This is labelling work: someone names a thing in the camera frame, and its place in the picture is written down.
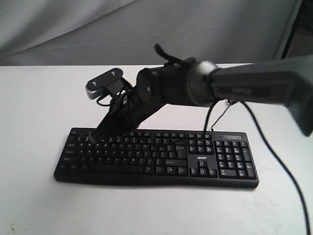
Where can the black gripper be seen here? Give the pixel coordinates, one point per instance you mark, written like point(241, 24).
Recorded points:
point(148, 95)

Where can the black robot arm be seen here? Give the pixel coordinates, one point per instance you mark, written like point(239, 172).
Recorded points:
point(287, 82)

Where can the black acer keyboard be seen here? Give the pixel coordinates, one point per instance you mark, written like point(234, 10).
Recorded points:
point(146, 157)

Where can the grey backdrop cloth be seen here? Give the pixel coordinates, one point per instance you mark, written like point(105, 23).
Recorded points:
point(123, 32)

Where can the black stand pole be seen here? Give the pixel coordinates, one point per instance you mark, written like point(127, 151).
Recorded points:
point(300, 38)

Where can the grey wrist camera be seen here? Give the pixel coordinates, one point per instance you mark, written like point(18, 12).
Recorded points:
point(108, 83)

